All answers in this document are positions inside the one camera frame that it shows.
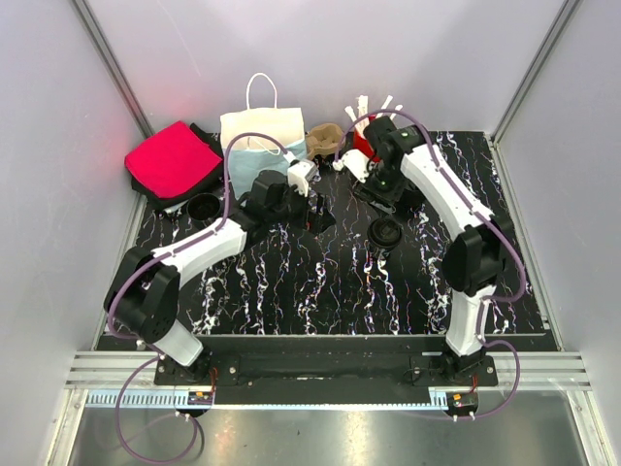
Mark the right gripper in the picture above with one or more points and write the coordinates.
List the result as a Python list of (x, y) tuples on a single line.
[(390, 197)]

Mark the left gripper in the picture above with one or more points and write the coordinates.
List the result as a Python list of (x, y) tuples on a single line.
[(320, 220)]

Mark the brown pulp cup carrier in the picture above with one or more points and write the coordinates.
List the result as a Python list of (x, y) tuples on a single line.
[(323, 140)]

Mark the light blue paper bag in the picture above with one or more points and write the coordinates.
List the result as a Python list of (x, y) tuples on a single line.
[(261, 138)]

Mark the black coffee cup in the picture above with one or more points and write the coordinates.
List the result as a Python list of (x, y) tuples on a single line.
[(204, 206), (381, 247)]

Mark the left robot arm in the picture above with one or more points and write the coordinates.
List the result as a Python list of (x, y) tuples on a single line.
[(145, 290)]

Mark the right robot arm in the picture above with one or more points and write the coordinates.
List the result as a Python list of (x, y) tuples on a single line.
[(478, 251)]

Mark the red straw cup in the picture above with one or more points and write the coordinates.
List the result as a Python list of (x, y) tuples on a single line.
[(361, 143)]

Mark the red and black cloth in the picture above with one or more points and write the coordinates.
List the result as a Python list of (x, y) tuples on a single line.
[(175, 164)]

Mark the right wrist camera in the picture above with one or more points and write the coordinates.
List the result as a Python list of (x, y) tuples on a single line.
[(357, 163)]

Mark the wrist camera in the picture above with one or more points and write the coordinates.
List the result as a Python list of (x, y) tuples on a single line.
[(357, 163), (299, 175)]

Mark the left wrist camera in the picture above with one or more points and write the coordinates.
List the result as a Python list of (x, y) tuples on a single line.
[(299, 175)]

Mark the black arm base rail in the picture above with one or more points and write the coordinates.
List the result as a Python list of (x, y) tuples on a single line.
[(323, 371)]

